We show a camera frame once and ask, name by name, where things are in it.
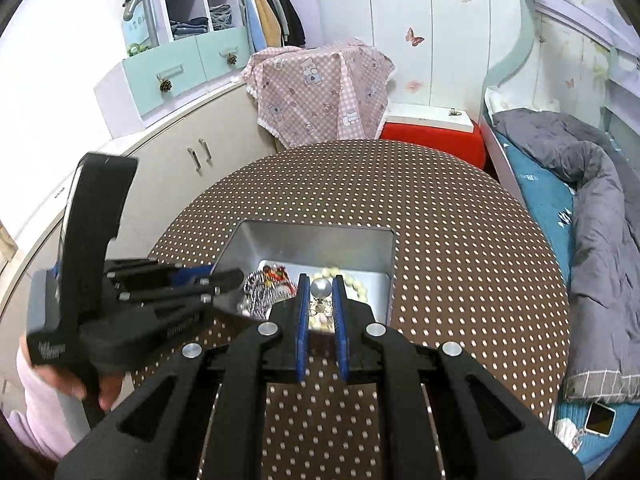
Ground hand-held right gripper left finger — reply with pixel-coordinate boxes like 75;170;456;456
55;274;310;480

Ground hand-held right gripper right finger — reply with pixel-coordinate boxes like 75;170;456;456
331;274;586;480

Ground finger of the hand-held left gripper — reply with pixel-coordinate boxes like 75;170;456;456
106;258;214;292
119;268;246;312

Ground silver pearl pendant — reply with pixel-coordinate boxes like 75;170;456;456
309;279;334;312

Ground silver beaded chain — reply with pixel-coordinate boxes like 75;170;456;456
242;270;282;319

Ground red string bracelet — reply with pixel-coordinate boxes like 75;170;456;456
262;264;299;294

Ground silver metal box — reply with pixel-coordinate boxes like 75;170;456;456
212;220;397;326

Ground person's left forearm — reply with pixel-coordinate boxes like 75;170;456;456
15;347;83;462

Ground person's left hand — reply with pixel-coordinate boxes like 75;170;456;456
35;364;126;411

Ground white cabinet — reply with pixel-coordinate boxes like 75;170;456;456
0;80;281;411

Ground brown polka dot tablecloth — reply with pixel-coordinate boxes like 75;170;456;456
131;140;572;480

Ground lilac shelf unit teal drawers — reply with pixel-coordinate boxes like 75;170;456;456
94;0;321;138

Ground red storage box white lid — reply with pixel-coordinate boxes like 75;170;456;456
379;120;487;171

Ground pink checked bear cloth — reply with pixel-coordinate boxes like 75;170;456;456
242;37;396;150

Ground white board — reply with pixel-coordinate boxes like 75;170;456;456
384;102;476;135

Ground teal bedsheet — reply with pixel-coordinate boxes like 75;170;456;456
492;130;626;466

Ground folded jeans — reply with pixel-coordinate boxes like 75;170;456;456
172;17;209;41

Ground curved grey metal pole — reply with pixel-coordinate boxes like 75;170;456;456
122;0;166;51

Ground folded grey clothes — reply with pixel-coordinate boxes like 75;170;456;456
209;4;233;31

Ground hanging blue garment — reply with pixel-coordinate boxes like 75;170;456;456
245;0;268;51

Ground smartphone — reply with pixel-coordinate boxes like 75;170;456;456
584;402;617;436

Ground grey quilt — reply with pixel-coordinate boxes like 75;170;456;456
492;109;640;401

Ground hanging yellow garment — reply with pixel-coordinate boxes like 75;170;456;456
250;0;286;46

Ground hanging black garment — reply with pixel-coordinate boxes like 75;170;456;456
272;0;307;46

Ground white wardrobe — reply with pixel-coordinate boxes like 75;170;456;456
312;0;526;111

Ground white pearl bracelet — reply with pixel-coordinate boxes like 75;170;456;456
320;267;372;304

